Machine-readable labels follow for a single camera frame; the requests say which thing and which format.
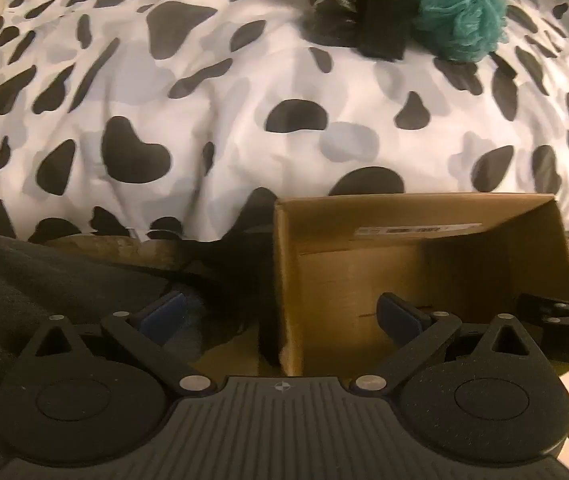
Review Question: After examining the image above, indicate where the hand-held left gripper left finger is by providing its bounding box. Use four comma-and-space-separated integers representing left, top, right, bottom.
32, 292, 215, 401

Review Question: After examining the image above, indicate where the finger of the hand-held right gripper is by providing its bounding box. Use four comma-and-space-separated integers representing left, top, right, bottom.
517, 292, 569, 322

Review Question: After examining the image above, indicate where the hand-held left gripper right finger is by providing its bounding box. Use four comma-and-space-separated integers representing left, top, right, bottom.
349, 292, 543, 401

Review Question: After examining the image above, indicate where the brown cardboard box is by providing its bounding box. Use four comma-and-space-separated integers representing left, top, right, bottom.
272, 193, 569, 377

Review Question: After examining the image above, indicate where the dark grey cloth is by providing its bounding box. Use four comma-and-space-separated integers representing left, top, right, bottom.
0, 227, 180, 391

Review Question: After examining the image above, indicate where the cow print blanket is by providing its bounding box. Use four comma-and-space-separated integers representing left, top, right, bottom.
0, 0, 569, 261

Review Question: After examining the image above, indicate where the teal mesh bath loofah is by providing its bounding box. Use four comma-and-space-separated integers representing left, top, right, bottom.
412, 0, 511, 63

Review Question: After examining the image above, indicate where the dark mesh bath loofah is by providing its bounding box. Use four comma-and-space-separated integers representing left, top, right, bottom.
302, 0, 363, 47

